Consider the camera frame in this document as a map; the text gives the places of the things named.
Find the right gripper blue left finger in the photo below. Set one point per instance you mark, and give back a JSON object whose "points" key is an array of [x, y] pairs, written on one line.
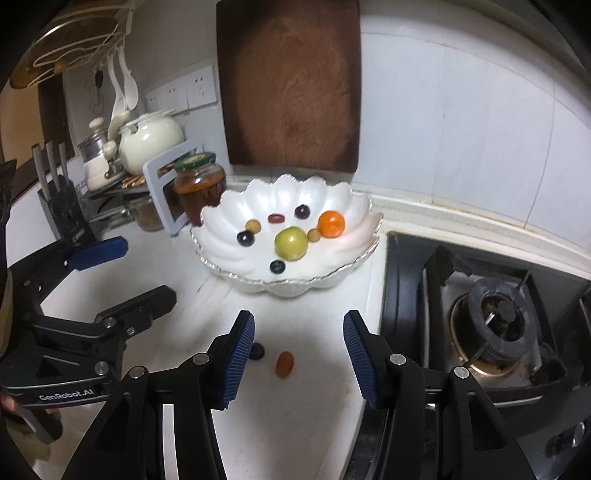
{"points": [[234, 355]]}

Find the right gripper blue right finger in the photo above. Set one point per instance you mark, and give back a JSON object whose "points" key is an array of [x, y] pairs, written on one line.
{"points": [[364, 349]]}

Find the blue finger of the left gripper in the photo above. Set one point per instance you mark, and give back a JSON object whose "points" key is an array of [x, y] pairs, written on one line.
{"points": [[98, 253]]}

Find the reddish grape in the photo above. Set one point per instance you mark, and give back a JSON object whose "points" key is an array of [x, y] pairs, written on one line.
{"points": [[284, 364]]}

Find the dark blueberry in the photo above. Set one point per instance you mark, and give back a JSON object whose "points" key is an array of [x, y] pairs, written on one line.
{"points": [[277, 267], [246, 238]]}

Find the green apple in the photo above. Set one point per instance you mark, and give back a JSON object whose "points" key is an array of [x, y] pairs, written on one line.
{"points": [[291, 243]]}

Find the tan longan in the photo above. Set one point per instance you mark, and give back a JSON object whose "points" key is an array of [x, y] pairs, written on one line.
{"points": [[314, 235], [253, 226]]}

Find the orange tangerine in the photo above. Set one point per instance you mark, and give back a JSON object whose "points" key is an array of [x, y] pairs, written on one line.
{"points": [[331, 224]]}

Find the red date fruit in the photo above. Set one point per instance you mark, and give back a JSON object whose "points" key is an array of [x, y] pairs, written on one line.
{"points": [[276, 218]]}

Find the dark grape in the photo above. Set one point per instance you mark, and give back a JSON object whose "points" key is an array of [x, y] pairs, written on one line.
{"points": [[302, 212]]}

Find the left human hand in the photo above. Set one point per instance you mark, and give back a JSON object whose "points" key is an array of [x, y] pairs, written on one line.
{"points": [[44, 424]]}

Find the steel pot lower shelf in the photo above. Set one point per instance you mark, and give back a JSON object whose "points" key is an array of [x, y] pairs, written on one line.
{"points": [[144, 213]]}

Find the black knife block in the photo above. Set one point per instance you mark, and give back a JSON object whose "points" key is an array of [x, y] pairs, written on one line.
{"points": [[58, 197]]}

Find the white pot with lid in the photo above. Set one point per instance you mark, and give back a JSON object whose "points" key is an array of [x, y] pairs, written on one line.
{"points": [[101, 168]]}

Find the glass jar green lid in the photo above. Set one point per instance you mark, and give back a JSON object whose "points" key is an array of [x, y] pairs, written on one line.
{"points": [[199, 182]]}

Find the white scalloped ceramic bowl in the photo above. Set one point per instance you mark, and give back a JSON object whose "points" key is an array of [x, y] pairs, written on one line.
{"points": [[327, 261]]}

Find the white ceramic teapot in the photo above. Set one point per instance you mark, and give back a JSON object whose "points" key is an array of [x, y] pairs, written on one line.
{"points": [[147, 137]]}

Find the white hanging spoons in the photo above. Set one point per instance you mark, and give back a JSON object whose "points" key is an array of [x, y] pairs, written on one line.
{"points": [[127, 93]]}

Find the black gas stove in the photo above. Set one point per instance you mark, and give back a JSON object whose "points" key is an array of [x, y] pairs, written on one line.
{"points": [[486, 369]]}

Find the brown wooden cutting board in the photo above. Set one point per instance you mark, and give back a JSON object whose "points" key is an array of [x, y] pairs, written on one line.
{"points": [[290, 74]]}

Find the white wall socket panel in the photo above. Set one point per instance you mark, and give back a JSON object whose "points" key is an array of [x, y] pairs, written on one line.
{"points": [[188, 92]]}

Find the wall mounted lid rack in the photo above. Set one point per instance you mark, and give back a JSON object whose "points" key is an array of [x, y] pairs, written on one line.
{"points": [[83, 33]]}

